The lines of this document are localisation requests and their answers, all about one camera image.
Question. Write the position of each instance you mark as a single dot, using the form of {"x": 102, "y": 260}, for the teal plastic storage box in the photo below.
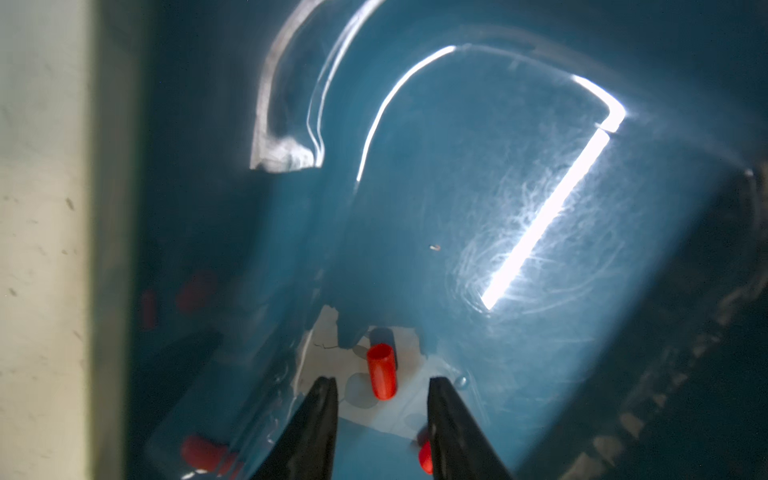
{"x": 559, "y": 206}

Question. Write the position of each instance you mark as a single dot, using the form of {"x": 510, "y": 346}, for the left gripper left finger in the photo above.
{"x": 306, "y": 448}

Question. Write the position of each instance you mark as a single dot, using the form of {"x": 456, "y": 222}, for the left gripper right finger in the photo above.
{"x": 459, "y": 449}

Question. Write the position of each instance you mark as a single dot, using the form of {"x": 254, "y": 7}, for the red protection sleeve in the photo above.
{"x": 382, "y": 371}
{"x": 425, "y": 458}

